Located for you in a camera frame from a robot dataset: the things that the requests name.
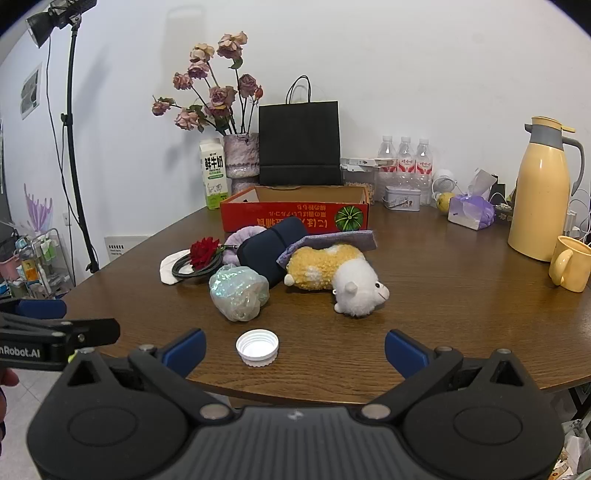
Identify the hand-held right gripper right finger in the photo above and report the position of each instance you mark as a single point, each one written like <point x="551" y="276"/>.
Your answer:
<point x="406" y="353"/>

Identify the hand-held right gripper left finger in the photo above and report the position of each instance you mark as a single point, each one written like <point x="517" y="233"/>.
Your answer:
<point x="187" y="351"/>

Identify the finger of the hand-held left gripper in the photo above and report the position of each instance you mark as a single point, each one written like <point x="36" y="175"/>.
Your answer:
<point x="44" y="309"/>
<point x="94" y="331"/>

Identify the white bottle cap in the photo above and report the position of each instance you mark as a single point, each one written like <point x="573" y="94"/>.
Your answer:
<point x="256" y="346"/>

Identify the iridescent plastic bag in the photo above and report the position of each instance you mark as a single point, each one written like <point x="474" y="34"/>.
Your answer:
<point x="238" y="293"/>

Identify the white cloth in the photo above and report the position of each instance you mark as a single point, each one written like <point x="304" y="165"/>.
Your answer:
<point x="167" y="270"/>

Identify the red artificial flower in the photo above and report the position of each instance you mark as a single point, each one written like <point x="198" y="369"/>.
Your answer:
<point x="203" y="251"/>

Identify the yellow white plush toy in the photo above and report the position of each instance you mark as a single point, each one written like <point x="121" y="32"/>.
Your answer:
<point x="323" y="267"/>

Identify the navy blue pouch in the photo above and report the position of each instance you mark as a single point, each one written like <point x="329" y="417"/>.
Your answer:
<point x="265" y="258"/>

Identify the purple fluffy headband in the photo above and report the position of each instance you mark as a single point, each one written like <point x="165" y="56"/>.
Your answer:
<point x="240" y="236"/>

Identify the purple dish cloth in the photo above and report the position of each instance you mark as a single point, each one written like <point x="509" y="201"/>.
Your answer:
<point x="341" y="239"/>

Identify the red cardboard box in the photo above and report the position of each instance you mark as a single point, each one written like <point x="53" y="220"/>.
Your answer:
<point x="286" y="217"/>

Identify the person's left hand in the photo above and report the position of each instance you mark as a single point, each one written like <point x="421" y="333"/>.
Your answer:
<point x="7" y="377"/>

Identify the metal storage rack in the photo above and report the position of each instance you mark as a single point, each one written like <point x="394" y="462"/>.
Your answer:
<point x="41" y="277"/>

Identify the purple coral decoration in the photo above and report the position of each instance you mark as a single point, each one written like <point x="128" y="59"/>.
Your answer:
<point x="37" y="212"/>

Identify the purple tissue pack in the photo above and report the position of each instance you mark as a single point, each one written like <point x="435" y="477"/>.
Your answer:
<point x="471" y="212"/>

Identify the yellow green apple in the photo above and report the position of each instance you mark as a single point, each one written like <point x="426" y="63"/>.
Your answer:
<point x="445" y="203"/>

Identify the clear plastic food container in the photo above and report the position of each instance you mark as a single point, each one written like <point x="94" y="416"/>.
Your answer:
<point x="358" y="182"/>

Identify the white green milk carton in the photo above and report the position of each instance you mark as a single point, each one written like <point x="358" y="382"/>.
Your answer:
<point x="214" y="175"/>

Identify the small white fan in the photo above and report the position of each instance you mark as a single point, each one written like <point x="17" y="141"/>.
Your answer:
<point x="444" y="177"/>

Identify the black power adapter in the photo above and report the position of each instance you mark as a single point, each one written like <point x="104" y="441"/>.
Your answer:
<point x="497" y="191"/>

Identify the yellow mug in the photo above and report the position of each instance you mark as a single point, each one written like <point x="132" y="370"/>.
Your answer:
<point x="575" y="267"/>

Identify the clear water bottle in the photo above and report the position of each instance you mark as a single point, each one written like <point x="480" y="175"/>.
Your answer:
<point x="424" y="161"/>
<point x="387" y="150"/>
<point x="405" y="157"/>

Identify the flat white red box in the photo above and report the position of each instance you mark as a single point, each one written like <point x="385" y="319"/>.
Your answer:
<point x="364" y="161"/>

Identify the yellow thermos jug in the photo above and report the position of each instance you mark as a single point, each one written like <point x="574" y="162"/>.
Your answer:
<point x="538" y="207"/>

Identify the white paper bag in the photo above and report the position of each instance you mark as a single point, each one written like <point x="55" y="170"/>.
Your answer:
<point x="579" y="450"/>

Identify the purple marbled vase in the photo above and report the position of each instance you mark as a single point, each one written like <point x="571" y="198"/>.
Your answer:
<point x="240" y="157"/>

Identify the black light stand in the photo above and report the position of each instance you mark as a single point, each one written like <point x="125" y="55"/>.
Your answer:
<point x="69" y="83"/>

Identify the black paper bag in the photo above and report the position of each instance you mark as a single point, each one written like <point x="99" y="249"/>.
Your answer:
<point x="300" y="143"/>

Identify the dried rose bouquet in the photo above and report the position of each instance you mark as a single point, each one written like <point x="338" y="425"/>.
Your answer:
<point x="217" y="97"/>

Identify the black studio light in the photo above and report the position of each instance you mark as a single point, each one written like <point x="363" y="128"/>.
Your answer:
<point x="51" y="18"/>

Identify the small wall picture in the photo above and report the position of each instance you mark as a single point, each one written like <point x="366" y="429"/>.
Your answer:
<point x="30" y="92"/>

